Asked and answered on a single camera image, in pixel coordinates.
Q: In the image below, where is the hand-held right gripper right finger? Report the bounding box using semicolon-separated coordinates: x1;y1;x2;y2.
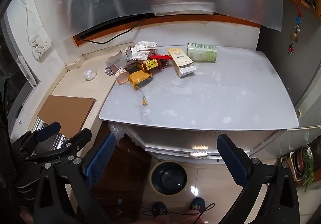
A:
216;134;300;224

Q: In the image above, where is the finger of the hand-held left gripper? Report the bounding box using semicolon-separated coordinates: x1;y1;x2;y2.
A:
12;122;61;156
25;128;92;164

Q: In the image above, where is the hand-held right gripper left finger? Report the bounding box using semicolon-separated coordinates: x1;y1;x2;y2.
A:
33;133;117;224

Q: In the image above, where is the clear plastic wrapper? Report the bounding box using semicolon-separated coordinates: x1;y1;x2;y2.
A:
83;69;98;81

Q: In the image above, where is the dark trash bin cream rim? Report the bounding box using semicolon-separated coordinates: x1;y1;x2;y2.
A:
150;160;188;194

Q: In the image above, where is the small paper strip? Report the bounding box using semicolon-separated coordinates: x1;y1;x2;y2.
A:
136;87;149;106

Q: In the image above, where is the pink paper cup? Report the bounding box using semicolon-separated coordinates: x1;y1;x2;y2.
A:
115;67;130;84

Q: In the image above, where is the yellow packet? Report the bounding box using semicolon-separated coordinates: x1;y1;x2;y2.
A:
128;71;153;88

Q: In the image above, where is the white paper bag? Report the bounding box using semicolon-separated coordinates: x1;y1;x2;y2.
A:
130;41;158;60

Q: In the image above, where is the cream yellow box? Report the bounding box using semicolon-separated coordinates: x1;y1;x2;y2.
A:
167;47;196;78

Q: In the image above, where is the red wrapper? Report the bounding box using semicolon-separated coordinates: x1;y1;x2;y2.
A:
150;54;173;69

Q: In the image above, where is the person's left forearm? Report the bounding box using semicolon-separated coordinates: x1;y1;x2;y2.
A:
19;205;34;224

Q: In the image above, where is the metal sink rack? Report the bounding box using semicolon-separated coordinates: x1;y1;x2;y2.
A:
38;117;68;150

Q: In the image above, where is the brown wooden cabinet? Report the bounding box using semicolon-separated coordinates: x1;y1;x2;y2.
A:
75;121;152;224

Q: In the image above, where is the brown cardboard sheet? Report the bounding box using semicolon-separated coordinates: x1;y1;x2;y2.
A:
37;95;97;137

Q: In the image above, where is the clear plastic bag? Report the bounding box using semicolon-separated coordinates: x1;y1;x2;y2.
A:
108;122;128;139

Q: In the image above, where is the white cabinet with ribbed door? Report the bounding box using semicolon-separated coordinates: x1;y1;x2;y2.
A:
99;46;300;164

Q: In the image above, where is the window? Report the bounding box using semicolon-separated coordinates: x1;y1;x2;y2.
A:
0;21;41;119

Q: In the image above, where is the green plant in pot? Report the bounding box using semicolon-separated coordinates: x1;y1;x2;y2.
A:
290;145;315;193

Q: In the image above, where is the person's left blue shoe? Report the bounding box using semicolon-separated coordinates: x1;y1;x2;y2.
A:
152;201;168;218

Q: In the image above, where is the grey refrigerator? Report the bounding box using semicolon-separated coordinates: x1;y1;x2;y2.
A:
256;1;321;164

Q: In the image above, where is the hanging bell ornament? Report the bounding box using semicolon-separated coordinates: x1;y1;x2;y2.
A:
287;0;304;56

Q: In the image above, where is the brown wooden window sill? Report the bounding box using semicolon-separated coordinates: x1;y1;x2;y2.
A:
73;15;261;45

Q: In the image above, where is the black cord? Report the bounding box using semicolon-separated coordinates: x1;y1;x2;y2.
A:
142;203;215;222

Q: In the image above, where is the white wall socket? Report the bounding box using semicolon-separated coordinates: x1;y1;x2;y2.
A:
29;34;52;61

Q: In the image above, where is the black cable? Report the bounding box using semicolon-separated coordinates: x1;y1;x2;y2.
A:
79;16;148;44

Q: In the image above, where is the thin white cable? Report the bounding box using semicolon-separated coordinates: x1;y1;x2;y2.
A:
19;0;42;50

